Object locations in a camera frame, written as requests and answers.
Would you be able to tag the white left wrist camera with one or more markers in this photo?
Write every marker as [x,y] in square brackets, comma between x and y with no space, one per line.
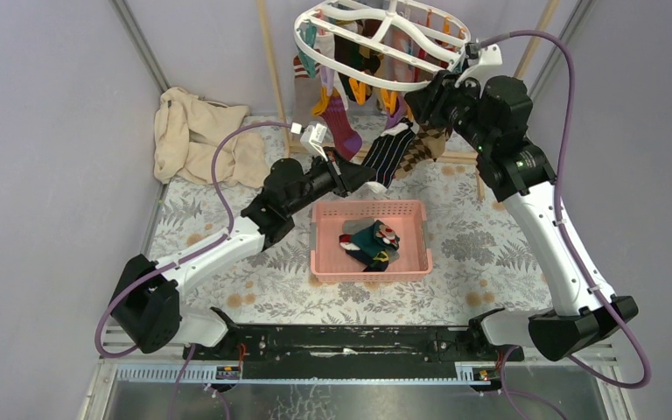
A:
[311,138]

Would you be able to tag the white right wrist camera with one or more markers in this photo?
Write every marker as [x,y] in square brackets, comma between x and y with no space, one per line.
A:
[479,62]

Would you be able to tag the white round clip hanger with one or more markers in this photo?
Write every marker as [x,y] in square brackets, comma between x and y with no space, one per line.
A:
[398,40]

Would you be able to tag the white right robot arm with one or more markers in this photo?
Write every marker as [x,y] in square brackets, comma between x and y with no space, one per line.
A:
[493,118]

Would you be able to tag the mustard yellow sock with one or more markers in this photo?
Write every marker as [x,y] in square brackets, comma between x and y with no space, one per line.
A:
[321,106]

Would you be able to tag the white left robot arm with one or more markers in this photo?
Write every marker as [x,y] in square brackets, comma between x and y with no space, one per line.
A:
[147,302]

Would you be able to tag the grey sock with stripes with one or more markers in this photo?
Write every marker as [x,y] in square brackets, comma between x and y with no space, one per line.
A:
[350,227]

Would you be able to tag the black pinstriped sock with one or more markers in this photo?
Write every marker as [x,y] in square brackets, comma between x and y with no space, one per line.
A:
[386,152]

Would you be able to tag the white sock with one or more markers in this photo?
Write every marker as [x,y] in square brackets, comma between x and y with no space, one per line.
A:
[325,43]

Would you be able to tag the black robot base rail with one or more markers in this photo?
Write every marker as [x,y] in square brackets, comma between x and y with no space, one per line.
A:
[355,352]

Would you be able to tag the beige long sock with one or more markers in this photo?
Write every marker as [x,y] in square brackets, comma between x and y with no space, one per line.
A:
[307,91]

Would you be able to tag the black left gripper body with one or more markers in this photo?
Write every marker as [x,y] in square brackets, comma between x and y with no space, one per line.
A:
[322,180]

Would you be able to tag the tan argyle sock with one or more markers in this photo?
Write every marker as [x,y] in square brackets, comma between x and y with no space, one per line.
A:
[429,143]

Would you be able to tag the teal green sock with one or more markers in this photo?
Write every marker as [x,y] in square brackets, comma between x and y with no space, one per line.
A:
[379,236]

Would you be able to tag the magenta sock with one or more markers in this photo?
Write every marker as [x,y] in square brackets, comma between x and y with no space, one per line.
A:
[347,141]

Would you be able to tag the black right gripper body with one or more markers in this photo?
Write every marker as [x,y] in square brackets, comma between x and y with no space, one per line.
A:
[458,106]

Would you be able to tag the cream crumpled cloth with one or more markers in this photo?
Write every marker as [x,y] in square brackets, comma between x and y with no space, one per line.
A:
[187,131]

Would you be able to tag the wooden hanger stand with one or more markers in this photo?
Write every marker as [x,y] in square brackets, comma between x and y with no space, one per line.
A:
[547,14]

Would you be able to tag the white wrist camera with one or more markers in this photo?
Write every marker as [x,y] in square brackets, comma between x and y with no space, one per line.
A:
[311,138]
[479,62]

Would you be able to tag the navy santa sock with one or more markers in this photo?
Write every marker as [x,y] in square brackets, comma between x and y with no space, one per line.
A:
[378,262]

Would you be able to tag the pink plastic basket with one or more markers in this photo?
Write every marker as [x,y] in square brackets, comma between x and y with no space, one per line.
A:
[331,264]

